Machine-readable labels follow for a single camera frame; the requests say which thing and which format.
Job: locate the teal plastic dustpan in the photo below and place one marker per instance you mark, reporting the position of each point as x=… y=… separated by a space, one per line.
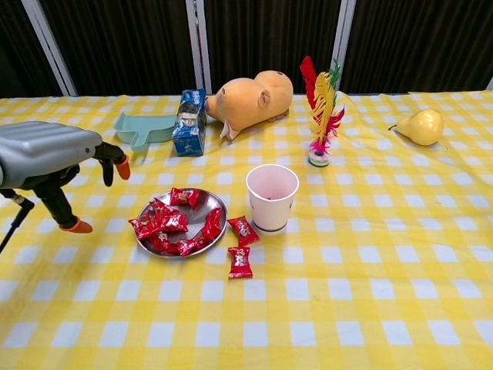
x=142 y=127

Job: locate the blue cookie box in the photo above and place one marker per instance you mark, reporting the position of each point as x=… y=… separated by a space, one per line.
x=188 y=127

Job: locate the yellow white checked tablecloth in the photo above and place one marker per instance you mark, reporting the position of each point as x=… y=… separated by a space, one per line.
x=346 y=270

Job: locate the black pleated curtain panel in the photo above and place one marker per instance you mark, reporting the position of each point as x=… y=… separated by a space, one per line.
x=15 y=46
x=269 y=34
x=123 y=46
x=423 y=46

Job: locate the red candy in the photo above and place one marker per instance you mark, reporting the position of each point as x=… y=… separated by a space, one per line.
x=240 y=264
x=163 y=243
x=175 y=223
x=185 y=196
x=192 y=243
x=163 y=210
x=144 y=225
x=213 y=223
x=242 y=230

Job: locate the colourful feather shuttlecock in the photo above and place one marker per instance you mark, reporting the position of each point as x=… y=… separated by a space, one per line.
x=322 y=100

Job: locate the white metal frame post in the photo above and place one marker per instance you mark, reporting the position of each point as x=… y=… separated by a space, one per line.
x=198 y=46
x=490 y=85
x=343 y=46
x=49 y=50

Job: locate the round steel plate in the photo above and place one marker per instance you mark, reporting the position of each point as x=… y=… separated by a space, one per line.
x=196 y=216

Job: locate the yellow pear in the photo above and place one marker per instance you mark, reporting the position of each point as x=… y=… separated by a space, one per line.
x=421 y=127

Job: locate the white paper cup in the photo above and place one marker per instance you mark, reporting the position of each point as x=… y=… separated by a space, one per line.
x=269 y=216

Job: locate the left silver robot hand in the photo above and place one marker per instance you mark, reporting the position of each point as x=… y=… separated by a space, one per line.
x=42 y=150

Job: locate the orange plush animal toy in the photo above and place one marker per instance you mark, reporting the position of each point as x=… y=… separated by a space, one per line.
x=246 y=104

